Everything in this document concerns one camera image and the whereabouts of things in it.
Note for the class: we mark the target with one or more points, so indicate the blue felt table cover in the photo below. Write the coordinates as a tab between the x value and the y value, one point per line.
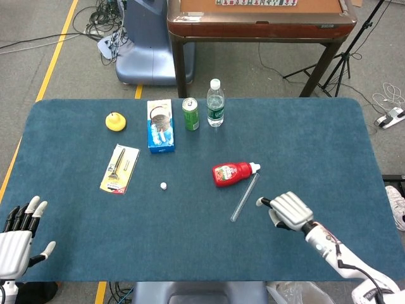
190	237

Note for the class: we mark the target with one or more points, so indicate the clear glass test tube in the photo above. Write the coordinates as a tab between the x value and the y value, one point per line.
245	196

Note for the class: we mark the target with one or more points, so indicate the brown cardboard box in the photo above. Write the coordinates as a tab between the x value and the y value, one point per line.
357	2

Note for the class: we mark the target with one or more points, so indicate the red ketchup squeeze bottle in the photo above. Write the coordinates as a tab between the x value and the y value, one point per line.
234	173

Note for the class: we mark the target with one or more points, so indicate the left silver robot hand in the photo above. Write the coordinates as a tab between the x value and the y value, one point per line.
16	253

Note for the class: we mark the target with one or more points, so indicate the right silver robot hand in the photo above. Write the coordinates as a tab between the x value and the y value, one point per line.
291	210

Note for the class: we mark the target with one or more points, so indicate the clear plastic bag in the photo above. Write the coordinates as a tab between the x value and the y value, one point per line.
297	294

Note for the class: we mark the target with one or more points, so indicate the razor in yellow blister pack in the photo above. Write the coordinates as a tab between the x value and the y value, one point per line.
120	171

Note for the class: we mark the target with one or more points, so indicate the black box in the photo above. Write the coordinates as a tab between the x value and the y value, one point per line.
394	182

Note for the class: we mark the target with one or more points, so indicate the face-up mahjong tile row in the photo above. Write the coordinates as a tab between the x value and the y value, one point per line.
253	2

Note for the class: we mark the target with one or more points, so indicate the blue cookie box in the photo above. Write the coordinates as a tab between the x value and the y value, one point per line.
160	126

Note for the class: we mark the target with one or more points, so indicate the grey-blue robot torso base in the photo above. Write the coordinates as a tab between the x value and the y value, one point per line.
199	293

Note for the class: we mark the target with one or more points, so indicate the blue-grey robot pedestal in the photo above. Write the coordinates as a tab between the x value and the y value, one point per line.
148	47

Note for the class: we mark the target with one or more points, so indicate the brown mahjong table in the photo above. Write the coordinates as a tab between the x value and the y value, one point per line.
253	30

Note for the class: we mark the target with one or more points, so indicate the clear plastic water bottle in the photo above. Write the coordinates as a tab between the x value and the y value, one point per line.
215	107

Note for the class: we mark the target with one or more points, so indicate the yellow pear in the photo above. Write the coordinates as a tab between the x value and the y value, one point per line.
115	123

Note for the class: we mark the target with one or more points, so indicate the white power strip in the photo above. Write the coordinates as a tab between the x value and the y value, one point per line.
390	117

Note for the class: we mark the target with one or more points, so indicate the black tripod stand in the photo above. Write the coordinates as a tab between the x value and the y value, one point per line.
345	57

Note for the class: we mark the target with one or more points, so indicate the green drink can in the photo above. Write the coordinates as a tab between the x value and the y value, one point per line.
190	118

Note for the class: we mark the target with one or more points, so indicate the small white cap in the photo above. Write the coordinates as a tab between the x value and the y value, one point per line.
163	186

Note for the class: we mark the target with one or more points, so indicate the white extension socket block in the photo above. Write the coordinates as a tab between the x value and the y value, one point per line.
106	46

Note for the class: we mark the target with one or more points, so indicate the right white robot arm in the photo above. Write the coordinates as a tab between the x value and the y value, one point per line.
326	250

